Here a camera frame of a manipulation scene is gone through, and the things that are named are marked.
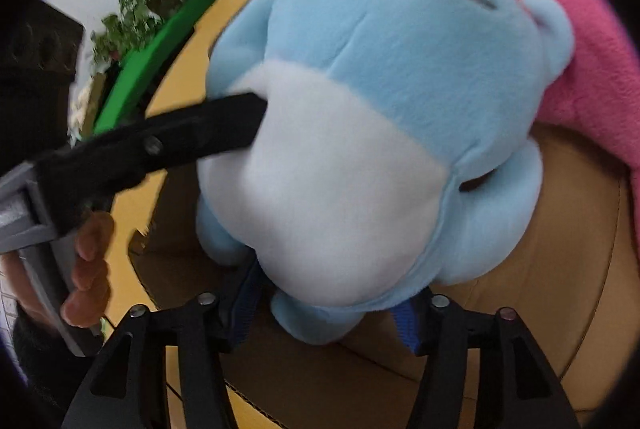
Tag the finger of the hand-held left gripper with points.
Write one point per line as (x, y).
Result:
(175, 144)

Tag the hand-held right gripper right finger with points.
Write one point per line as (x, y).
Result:
(407, 326)

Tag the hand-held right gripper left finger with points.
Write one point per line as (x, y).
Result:
(245, 309)

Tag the brown cardboard box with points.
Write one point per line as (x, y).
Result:
(565, 259)

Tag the blue and white plush toy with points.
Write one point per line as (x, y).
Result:
(375, 84)

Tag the person's left hand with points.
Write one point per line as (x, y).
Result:
(92, 279)

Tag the green board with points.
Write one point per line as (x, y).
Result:
(150, 59)

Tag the pink plush toy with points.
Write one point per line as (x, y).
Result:
(600, 59)

